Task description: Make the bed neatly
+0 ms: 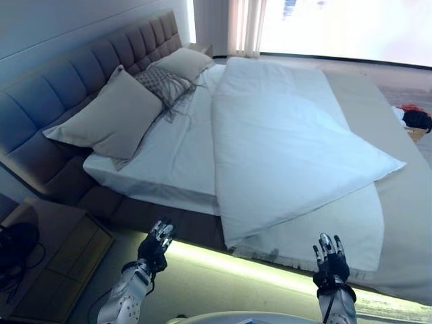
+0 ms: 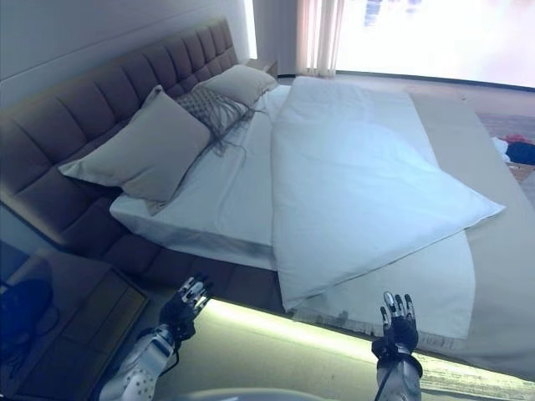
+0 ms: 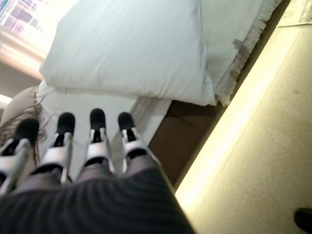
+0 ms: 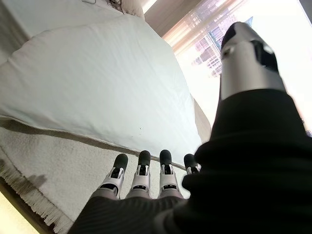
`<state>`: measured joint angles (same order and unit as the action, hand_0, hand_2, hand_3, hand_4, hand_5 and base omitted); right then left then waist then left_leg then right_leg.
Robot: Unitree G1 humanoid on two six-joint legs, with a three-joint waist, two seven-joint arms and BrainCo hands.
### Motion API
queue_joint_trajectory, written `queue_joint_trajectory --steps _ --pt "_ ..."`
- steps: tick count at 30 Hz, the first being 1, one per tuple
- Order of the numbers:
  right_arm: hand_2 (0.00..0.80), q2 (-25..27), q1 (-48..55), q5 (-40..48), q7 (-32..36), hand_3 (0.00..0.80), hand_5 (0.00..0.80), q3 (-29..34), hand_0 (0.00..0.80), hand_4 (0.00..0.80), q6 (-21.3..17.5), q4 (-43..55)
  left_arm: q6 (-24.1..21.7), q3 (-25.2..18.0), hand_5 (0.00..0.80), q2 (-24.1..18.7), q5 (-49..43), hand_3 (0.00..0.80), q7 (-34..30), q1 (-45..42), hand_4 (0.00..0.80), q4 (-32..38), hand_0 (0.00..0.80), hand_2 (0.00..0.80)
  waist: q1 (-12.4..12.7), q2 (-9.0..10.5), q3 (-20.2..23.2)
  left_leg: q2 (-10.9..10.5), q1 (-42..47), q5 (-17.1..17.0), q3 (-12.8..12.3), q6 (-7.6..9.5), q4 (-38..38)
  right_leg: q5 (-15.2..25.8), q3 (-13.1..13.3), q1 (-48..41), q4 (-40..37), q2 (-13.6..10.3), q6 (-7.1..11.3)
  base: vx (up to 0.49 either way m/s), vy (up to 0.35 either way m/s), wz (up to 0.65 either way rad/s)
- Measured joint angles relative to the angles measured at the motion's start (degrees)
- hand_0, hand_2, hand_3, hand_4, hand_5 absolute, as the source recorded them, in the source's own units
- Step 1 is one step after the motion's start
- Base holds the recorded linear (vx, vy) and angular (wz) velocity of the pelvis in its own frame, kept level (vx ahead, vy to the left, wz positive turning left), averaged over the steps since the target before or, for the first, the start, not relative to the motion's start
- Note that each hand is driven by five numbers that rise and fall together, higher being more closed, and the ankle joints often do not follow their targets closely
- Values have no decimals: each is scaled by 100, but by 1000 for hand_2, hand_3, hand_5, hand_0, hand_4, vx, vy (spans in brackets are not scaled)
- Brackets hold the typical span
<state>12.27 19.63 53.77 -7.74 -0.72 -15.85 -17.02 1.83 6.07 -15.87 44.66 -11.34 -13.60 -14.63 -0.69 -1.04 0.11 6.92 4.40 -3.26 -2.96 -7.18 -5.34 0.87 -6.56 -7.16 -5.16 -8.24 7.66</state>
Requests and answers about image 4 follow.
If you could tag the small beige pillow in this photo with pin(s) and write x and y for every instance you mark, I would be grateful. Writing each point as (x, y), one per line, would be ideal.
(132, 7)

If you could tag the white fringed shag rug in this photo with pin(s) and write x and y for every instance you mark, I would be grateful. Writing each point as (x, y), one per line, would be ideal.
(61, 165)

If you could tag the city skyline window backdrop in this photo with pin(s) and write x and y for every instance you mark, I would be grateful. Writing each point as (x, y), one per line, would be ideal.
(212, 48)

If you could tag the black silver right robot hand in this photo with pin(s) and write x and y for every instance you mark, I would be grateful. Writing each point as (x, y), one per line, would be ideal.
(243, 182)

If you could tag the grey woven fringed cushion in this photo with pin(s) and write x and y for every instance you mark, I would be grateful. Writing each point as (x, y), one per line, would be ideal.
(114, 3)

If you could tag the white fitted bed sheet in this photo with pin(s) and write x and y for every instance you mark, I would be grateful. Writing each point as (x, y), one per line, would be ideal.
(61, 17)

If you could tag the white duvet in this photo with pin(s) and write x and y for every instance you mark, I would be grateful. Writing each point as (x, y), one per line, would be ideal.
(97, 85)

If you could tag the sheer striped curtain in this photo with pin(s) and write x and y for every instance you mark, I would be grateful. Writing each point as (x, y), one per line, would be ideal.
(170, 22)

